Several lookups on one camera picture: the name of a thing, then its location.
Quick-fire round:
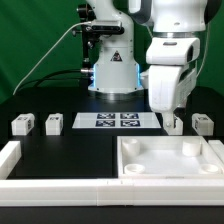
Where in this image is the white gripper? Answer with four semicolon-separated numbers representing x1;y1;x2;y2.
148;65;197;129

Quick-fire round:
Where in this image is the white square tabletop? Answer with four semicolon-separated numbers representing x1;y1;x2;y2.
117;136;224;179

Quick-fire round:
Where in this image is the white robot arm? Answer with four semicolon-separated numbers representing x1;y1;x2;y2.
81;0;222;134

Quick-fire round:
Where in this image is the white fiducial marker sheet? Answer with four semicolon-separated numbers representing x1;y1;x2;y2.
72;112;160;129

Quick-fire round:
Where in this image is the white obstacle fence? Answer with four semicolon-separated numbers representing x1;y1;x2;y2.
0;140;224;206

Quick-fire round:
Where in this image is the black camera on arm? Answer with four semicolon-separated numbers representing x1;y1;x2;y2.
86;20;124;35

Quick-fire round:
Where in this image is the white camera cable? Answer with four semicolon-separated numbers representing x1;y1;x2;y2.
12;21;93;96

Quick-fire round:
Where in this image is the black cable bundle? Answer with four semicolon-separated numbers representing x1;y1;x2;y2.
13;68;93;96

